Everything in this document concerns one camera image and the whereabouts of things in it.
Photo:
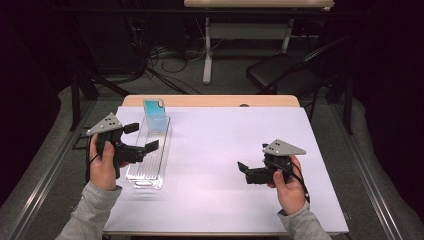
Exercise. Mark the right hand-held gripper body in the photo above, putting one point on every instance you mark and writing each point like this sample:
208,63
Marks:
266,175

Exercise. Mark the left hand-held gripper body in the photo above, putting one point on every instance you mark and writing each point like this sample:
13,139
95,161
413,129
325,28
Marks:
130,154

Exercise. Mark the clear plastic organizer box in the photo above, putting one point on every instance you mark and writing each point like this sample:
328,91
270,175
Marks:
150,170

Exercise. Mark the blue translucent phone case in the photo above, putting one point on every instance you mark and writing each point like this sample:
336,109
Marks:
155,113

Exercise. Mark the person's right hand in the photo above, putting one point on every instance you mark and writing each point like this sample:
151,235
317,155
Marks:
291,193

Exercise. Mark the person's left hand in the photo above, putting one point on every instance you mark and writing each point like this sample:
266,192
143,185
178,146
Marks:
103,170

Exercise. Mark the white table mat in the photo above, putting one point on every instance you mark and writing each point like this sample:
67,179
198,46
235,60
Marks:
216,140

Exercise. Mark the black metal stand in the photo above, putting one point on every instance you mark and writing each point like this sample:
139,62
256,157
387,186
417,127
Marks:
75,106
349,113

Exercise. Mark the black folding chair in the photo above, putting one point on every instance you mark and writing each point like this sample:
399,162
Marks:
276,71

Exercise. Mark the black cabinet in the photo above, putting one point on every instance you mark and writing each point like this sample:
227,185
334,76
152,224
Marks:
110,46

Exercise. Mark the white-legged wooden desk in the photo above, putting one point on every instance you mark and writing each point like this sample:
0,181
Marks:
246,31

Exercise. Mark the black horizontal metal bar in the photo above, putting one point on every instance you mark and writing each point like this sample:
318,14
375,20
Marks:
133,11

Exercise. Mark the metal floor rail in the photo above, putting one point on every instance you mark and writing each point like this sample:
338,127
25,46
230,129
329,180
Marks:
50,175
366,173

